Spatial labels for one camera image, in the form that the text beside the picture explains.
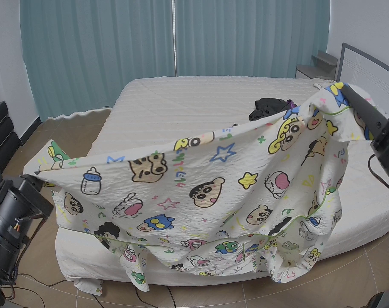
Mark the grey bedside table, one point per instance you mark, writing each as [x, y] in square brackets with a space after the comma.
[313, 72]

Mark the black garment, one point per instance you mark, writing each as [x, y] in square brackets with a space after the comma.
[265, 107]

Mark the blue-green curtain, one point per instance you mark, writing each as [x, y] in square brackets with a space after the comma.
[246, 27]
[85, 43]

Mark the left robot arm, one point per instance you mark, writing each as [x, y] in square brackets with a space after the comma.
[2, 252]

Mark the white printed pyjama top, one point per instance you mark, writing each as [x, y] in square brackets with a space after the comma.
[194, 172]

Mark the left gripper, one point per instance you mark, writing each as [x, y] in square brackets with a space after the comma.
[27, 210]

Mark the black chest of drawers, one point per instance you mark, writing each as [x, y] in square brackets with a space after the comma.
[2, 130]

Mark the bed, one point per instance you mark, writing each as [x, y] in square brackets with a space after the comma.
[181, 101]

